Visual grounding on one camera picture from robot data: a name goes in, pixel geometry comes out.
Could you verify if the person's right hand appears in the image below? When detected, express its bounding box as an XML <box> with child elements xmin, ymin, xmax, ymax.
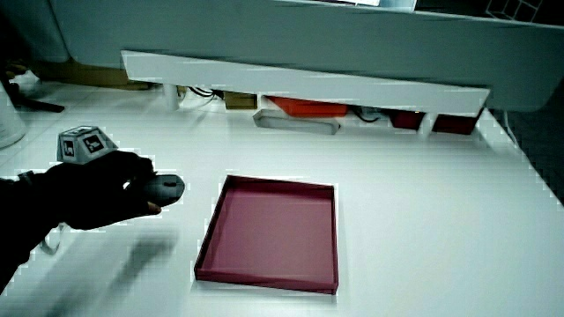
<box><xmin>42</xmin><ymin>125</ymin><xmax>163</xmax><ymax>232</ymax></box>

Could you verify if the grey computer mouse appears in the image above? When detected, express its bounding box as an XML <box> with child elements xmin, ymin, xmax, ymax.
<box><xmin>139</xmin><ymin>173</ymin><xmax>186</xmax><ymax>208</ymax></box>

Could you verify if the person's right forearm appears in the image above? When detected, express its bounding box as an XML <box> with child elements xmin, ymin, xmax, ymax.
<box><xmin>0</xmin><ymin>170</ymin><xmax>63</xmax><ymax>292</ymax></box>

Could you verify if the white desk shelf riser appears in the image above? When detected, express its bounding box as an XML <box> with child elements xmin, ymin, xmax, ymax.
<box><xmin>121</xmin><ymin>49</ymin><xmax>491</xmax><ymax>136</ymax></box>

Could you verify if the white desk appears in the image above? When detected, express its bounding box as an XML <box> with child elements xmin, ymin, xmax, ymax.
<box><xmin>0</xmin><ymin>81</ymin><xmax>564</xmax><ymax>317</ymax></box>

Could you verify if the black flat bar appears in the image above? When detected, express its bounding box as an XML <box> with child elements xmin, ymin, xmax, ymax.
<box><xmin>11</xmin><ymin>97</ymin><xmax>65</xmax><ymax>114</ymax></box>

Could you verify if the brown cardboard box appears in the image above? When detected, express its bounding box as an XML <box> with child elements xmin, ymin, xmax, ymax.
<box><xmin>31</xmin><ymin>58</ymin><xmax>153</xmax><ymax>92</ymax></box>

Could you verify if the olive yellow small box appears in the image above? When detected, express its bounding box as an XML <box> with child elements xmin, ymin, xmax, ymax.
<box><xmin>224</xmin><ymin>91</ymin><xmax>258</xmax><ymax>110</ymax></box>

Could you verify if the maroon shallow tray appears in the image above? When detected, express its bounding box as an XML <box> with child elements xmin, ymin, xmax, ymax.
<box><xmin>194</xmin><ymin>174</ymin><xmax>339</xmax><ymax>295</ymax></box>

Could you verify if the grey flat tray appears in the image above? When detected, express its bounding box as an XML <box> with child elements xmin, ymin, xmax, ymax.
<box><xmin>252</xmin><ymin>109</ymin><xmax>341</xmax><ymax>136</ymax></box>

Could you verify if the orange flat box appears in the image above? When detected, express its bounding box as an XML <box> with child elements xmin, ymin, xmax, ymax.
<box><xmin>267</xmin><ymin>95</ymin><xmax>349</xmax><ymax>118</ymax></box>

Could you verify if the white partition panel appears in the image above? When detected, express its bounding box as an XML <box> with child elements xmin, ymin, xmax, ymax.
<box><xmin>0</xmin><ymin>0</ymin><xmax>564</xmax><ymax>113</ymax></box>

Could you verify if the dark red box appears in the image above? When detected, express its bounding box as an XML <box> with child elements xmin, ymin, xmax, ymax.
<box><xmin>432</xmin><ymin>113</ymin><xmax>481</xmax><ymax>136</ymax></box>
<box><xmin>389</xmin><ymin>109</ymin><xmax>427</xmax><ymax>131</ymax></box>

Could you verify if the black cable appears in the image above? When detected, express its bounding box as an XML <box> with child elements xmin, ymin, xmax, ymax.
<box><xmin>188</xmin><ymin>85</ymin><xmax>224</xmax><ymax>100</ymax></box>
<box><xmin>350</xmin><ymin>106</ymin><xmax>381</xmax><ymax>124</ymax></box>

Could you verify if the white wire grid rack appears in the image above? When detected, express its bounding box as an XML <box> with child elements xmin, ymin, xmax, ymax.
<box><xmin>485</xmin><ymin>0</ymin><xmax>544</xmax><ymax>23</ymax></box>

